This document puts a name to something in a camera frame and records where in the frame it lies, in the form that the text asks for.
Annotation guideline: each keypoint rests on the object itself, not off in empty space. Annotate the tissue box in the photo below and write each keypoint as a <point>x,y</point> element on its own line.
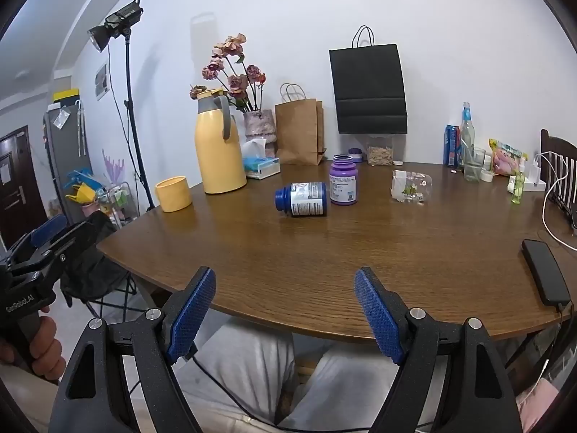
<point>261,167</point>

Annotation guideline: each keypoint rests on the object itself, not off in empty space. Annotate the yellow box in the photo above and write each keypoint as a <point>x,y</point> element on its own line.
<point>66,95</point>

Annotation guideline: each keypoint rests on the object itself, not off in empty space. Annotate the person's right leg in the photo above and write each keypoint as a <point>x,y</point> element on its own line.
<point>347,383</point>

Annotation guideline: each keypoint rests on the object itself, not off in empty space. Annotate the person's left leg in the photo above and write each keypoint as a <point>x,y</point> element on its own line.
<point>243,370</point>

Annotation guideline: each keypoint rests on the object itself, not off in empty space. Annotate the black paper bag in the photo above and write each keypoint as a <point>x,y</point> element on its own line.
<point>369,90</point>

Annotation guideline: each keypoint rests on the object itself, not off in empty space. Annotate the dark wooden chair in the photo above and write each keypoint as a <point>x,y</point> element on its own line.
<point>561,162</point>

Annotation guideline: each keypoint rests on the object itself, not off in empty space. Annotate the black phone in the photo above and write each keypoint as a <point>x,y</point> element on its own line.
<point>545,270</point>

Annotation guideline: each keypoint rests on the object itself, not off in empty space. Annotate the storage rack with clutter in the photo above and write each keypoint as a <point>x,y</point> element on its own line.
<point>112,198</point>

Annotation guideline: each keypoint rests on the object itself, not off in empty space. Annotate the pink cloth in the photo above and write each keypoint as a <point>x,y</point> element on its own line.
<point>538,403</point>

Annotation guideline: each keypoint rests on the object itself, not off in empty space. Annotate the blue drink can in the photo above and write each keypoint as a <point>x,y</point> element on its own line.
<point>451,144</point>

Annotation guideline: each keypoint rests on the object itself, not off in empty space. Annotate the purple pill bottle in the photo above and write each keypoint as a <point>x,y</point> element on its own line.
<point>344,182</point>

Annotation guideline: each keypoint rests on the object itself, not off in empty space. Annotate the yellow cup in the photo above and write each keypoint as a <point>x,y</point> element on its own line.
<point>173,194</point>

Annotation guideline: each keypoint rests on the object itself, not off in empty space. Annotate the studio light on stand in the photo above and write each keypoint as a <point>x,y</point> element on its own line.
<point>118,20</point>

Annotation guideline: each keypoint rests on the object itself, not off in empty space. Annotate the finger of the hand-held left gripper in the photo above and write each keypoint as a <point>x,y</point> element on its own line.
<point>47,230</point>
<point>67,246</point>

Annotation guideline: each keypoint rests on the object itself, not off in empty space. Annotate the person's left hand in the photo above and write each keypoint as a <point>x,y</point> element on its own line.
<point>45,352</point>

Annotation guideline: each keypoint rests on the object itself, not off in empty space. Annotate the clear glass bottle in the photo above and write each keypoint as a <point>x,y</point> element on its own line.
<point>467,137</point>

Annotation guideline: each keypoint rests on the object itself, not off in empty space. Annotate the brown paper bag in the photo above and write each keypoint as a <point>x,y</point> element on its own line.
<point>298,131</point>

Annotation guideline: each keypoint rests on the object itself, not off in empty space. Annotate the grey refrigerator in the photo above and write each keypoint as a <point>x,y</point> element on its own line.
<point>67,144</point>

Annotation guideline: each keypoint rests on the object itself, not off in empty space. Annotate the white charger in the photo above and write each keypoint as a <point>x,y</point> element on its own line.
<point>534,173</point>

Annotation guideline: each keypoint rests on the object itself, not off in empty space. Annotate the drinking glass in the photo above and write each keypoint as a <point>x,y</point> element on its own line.
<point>474,167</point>

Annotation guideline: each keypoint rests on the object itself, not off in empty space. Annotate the black folding chair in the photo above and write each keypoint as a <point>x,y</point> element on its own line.
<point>97,270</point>

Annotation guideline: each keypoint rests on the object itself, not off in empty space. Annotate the small purple-lidded container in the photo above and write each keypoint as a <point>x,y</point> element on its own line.
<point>356,154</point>

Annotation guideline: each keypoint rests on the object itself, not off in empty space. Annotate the dried pink flowers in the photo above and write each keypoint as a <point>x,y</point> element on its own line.
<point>232,76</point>

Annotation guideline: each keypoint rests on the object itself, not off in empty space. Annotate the white tape roll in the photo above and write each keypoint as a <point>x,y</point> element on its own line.
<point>487,176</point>

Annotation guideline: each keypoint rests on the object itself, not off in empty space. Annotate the wall picture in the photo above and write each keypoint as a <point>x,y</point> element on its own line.
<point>102,82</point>

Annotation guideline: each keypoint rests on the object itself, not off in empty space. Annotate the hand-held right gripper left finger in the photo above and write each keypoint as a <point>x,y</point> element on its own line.
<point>189,315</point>

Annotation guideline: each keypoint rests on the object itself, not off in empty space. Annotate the pink flower vase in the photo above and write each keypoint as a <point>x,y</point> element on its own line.
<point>260,128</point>

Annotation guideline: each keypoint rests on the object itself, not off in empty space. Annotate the dark brown door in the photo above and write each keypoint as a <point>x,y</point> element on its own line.
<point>18,180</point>

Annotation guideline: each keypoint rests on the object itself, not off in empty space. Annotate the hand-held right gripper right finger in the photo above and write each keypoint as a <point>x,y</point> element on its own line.
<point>378,315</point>

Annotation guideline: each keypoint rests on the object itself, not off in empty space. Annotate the blue pill bottle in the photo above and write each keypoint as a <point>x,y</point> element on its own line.
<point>303,199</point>

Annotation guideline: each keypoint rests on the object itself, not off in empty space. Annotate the person's leg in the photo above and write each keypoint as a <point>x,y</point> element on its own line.
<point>347,383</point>
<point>243,370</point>

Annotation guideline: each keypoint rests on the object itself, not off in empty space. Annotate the yellow thermos jug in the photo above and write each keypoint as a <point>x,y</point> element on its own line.
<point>221,149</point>

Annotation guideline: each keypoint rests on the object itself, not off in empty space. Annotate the small green bottle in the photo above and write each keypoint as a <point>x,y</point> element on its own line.
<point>517,189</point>

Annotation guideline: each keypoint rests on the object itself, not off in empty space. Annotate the clear snack jar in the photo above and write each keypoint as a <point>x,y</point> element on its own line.
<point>379,151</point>

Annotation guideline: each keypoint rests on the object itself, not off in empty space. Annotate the pink snack packet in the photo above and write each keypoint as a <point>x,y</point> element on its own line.
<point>505,158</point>

